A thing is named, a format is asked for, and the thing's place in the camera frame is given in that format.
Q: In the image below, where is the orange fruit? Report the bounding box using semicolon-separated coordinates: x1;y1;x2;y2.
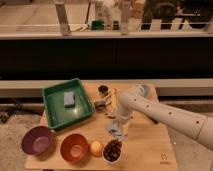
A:
90;141;103;157

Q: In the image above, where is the small dark cup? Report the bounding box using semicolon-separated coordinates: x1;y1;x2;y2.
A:
98;85;109;95

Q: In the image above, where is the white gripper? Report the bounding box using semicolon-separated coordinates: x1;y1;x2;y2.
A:
115;113;132;135

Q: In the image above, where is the orange bowl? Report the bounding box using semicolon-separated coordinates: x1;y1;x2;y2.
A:
60;134;89;163

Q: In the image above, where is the wooden table board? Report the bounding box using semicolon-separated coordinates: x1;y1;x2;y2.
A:
25;81;179;171

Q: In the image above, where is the dark metal tin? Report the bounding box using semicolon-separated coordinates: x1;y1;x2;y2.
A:
94;100;106;112

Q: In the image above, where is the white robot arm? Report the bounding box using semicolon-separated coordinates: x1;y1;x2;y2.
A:
118;86;213;150

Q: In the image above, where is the green plastic tray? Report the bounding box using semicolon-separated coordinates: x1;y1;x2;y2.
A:
42;78;94;131

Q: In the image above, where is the purple bowl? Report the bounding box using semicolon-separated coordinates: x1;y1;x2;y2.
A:
21;126;53;155

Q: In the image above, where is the grey blue sponge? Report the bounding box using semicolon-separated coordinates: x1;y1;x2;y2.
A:
64;91;75;107

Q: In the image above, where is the white bowl of dark fruit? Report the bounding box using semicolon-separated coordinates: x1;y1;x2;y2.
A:
103;139;122;163

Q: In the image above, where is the blue round object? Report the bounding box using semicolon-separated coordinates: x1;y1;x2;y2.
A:
138;84;150;97

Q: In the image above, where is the yellow banana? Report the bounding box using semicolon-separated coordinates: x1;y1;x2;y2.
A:
106;89;117;118

